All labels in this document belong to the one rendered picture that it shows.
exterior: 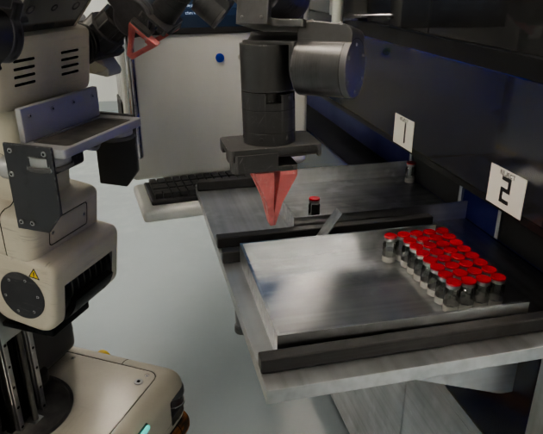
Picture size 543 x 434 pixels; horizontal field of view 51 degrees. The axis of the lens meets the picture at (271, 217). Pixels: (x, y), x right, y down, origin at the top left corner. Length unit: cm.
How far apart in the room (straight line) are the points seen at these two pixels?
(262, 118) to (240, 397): 151
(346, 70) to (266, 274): 43
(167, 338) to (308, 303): 153
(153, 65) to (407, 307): 94
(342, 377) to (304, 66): 35
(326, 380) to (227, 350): 155
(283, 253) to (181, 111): 70
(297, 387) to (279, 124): 30
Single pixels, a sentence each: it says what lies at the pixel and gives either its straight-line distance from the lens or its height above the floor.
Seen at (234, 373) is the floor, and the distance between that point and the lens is 212.
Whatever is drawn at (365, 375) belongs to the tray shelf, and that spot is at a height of 88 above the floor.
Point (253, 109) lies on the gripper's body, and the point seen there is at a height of 118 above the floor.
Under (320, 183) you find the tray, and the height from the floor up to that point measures 88.
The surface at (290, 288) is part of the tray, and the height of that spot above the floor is 88.
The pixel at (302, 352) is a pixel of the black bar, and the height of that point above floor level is 90.
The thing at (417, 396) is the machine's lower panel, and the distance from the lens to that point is 128.
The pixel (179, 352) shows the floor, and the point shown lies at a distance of 224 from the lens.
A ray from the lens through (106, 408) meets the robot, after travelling 161.
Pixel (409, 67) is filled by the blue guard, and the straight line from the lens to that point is 116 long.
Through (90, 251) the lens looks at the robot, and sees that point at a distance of 124.
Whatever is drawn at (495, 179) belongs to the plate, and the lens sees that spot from 92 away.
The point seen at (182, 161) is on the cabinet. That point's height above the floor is 84.
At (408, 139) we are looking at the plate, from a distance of 116.
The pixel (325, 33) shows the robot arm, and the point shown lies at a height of 126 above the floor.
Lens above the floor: 131
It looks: 23 degrees down
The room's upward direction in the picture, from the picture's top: straight up
